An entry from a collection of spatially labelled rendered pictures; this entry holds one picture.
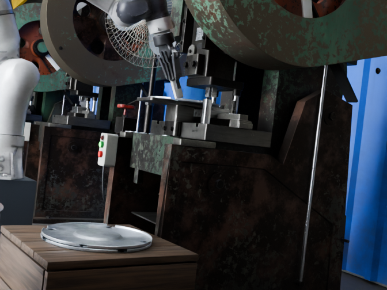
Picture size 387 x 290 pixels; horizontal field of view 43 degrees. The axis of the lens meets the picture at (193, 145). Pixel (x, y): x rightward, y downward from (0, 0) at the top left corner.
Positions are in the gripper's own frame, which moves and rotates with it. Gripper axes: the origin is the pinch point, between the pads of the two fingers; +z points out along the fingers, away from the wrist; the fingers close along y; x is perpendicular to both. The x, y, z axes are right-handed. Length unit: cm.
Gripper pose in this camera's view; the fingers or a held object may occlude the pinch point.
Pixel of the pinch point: (177, 88)
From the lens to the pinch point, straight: 182.1
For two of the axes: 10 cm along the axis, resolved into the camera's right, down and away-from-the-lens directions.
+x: 8.1, -3.4, 4.8
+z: 2.5, 9.4, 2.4
